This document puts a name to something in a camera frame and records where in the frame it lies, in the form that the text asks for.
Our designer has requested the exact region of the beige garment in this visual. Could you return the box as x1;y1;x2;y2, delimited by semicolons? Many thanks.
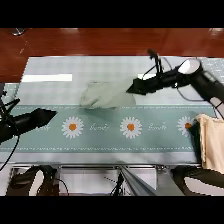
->
194;113;224;176

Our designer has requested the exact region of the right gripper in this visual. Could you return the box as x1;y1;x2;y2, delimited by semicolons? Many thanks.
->
125;76;158;96

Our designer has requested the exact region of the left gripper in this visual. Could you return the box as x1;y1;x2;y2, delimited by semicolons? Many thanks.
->
25;107;58;130

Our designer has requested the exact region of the silver frame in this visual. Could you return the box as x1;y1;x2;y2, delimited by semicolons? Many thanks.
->
6;162;208;196

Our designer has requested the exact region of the black cable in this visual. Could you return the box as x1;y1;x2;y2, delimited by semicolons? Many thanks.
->
0;132;22;172
103;171;127;196
171;81;207;102

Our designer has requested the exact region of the pale green shirt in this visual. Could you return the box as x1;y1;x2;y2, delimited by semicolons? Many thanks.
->
78;79;138;111

